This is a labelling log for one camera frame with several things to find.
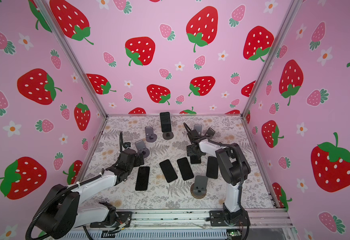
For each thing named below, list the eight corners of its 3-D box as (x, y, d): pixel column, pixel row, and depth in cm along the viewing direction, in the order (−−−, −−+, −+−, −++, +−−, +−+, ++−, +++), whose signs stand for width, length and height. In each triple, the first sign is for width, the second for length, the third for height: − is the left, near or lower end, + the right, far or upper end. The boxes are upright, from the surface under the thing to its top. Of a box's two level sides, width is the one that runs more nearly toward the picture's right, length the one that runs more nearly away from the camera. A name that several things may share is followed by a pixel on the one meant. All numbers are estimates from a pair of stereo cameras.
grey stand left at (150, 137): (146, 142, 107) (144, 133, 99) (148, 135, 111) (145, 126, 103) (156, 142, 107) (154, 133, 99) (157, 135, 111) (155, 126, 103)
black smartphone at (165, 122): (161, 135, 110) (158, 120, 97) (162, 127, 115) (159, 112, 102) (170, 135, 110) (169, 120, 97) (171, 127, 115) (170, 112, 102)
